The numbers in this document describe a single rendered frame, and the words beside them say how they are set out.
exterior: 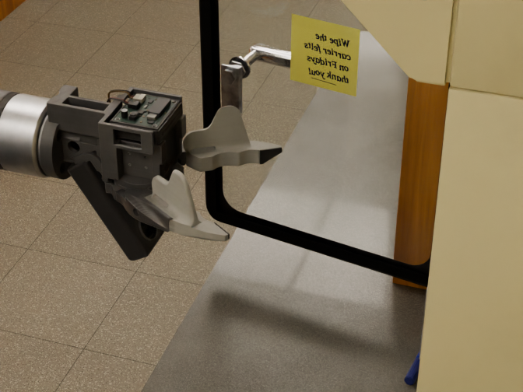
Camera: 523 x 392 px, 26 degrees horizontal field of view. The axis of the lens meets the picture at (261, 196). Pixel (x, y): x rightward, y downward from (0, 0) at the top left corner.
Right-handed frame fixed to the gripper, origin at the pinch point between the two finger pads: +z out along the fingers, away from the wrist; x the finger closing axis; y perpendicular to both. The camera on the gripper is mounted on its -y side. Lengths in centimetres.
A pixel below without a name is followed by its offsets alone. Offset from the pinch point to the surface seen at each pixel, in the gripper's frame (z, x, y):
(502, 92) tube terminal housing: 21.2, -13.7, 22.1
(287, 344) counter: 0.4, 9.3, -25.3
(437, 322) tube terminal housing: 19.0, -13.7, 1.7
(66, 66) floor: -140, 218, -120
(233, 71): -9.5, 19.8, 1.2
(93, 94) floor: -124, 203, -120
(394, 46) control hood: 13.9, -13.8, 24.2
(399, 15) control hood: 14.1, -13.8, 26.4
